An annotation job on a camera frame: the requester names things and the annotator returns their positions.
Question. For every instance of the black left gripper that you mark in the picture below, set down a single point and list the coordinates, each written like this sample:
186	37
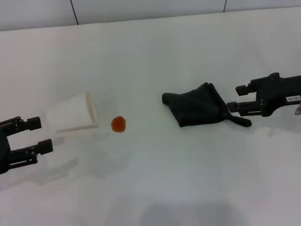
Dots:
4	150

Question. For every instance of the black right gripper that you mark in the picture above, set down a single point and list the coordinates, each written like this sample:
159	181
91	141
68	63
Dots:
277	94

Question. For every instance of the white paper cup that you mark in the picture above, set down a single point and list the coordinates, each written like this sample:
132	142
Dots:
70	113

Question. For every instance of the dark blue rag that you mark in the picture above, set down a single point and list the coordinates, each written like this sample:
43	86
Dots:
197	106

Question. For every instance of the small orange ball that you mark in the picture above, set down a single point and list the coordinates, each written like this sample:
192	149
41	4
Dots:
118	124

